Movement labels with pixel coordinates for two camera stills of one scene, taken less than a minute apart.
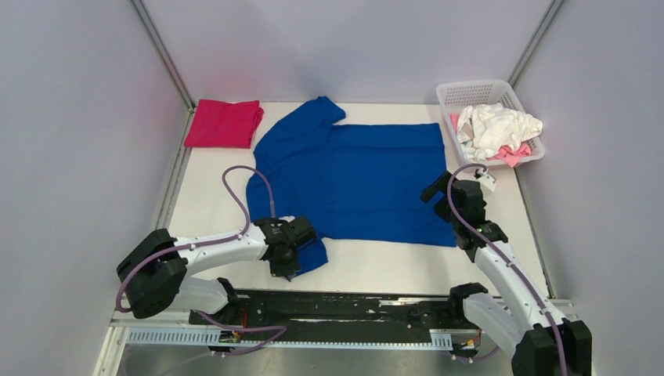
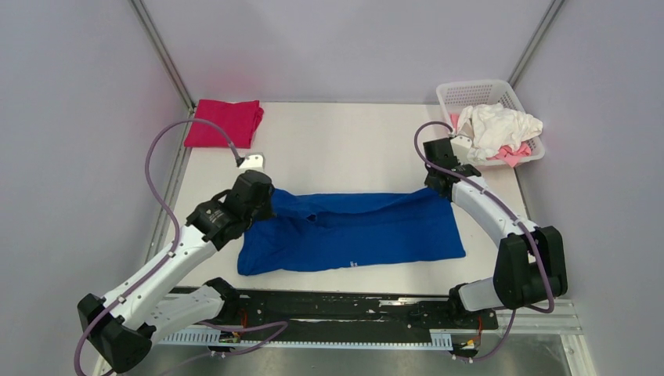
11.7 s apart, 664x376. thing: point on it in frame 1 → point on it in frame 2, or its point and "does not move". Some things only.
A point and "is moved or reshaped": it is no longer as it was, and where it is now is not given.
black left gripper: (287, 271) → (268, 211)
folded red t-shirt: (224, 124) does not move
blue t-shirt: (350, 182) is moved or reshaped
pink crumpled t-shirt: (512, 153) does not move
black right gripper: (439, 185) → (426, 182)
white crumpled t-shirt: (488, 130) does not move
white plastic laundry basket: (452, 97) does not move
